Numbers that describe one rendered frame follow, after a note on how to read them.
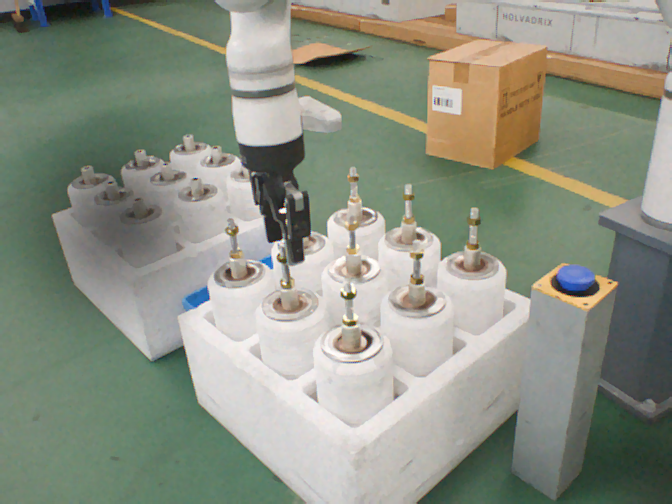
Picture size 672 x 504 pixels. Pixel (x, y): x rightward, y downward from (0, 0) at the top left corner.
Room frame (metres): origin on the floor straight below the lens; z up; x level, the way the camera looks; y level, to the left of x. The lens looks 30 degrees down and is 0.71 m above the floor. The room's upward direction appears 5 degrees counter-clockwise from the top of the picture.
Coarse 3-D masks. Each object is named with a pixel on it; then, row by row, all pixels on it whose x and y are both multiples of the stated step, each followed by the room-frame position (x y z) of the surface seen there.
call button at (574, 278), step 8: (560, 272) 0.58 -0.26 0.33; (568, 272) 0.58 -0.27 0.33; (576, 272) 0.57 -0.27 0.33; (584, 272) 0.57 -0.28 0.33; (592, 272) 0.57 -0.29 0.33; (560, 280) 0.57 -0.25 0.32; (568, 280) 0.56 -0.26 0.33; (576, 280) 0.56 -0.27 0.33; (584, 280) 0.56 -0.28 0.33; (592, 280) 0.56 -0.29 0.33; (568, 288) 0.56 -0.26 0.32; (576, 288) 0.56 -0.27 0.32; (584, 288) 0.56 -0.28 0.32
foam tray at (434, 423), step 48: (192, 336) 0.74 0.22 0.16; (480, 336) 0.66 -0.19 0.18; (240, 384) 0.65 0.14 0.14; (288, 384) 0.60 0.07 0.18; (432, 384) 0.58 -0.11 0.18; (480, 384) 0.63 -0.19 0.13; (240, 432) 0.67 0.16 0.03; (288, 432) 0.57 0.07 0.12; (336, 432) 0.51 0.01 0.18; (384, 432) 0.51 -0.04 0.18; (432, 432) 0.56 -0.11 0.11; (480, 432) 0.63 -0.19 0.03; (288, 480) 0.58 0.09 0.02; (336, 480) 0.50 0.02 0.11; (384, 480) 0.50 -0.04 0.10; (432, 480) 0.56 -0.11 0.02
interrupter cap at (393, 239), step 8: (392, 232) 0.85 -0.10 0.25; (400, 232) 0.85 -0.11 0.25; (416, 232) 0.84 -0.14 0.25; (424, 232) 0.84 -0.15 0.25; (384, 240) 0.82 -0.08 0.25; (392, 240) 0.82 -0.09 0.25; (400, 240) 0.82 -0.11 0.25; (424, 240) 0.81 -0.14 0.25; (432, 240) 0.81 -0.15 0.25; (392, 248) 0.80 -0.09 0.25; (400, 248) 0.79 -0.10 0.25; (408, 248) 0.79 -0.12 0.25; (424, 248) 0.79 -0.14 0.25
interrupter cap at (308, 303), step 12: (300, 288) 0.71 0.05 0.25; (264, 300) 0.68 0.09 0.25; (276, 300) 0.68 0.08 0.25; (300, 300) 0.68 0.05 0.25; (312, 300) 0.68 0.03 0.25; (264, 312) 0.66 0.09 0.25; (276, 312) 0.65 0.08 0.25; (288, 312) 0.66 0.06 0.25; (300, 312) 0.65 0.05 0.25; (312, 312) 0.65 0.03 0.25
